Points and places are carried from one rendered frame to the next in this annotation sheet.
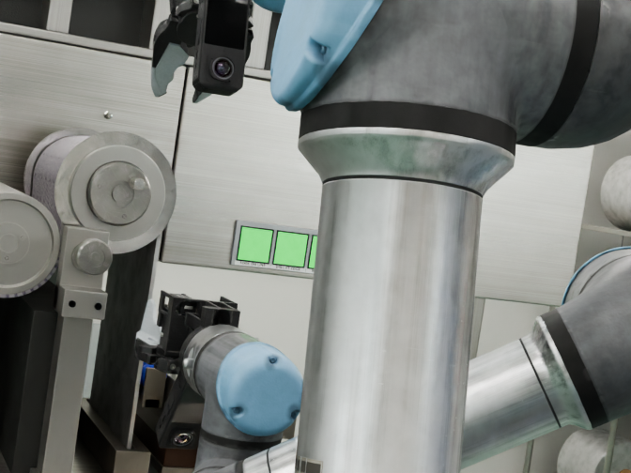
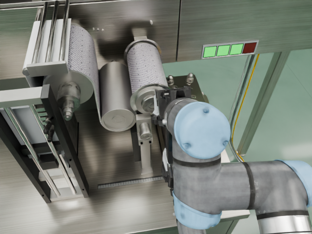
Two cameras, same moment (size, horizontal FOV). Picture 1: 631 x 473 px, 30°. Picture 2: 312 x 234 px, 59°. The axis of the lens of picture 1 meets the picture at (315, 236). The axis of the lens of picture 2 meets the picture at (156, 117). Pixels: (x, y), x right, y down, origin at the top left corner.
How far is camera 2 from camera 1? 1.00 m
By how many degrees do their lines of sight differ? 47
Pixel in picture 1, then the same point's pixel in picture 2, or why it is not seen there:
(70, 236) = (138, 122)
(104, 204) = (148, 108)
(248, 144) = (207, 19)
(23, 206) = (120, 110)
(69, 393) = (146, 154)
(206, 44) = (170, 152)
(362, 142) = not seen: outside the picture
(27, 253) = (126, 120)
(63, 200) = (133, 106)
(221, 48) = not seen: hidden behind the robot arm
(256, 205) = (210, 38)
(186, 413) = not seen: hidden behind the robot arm
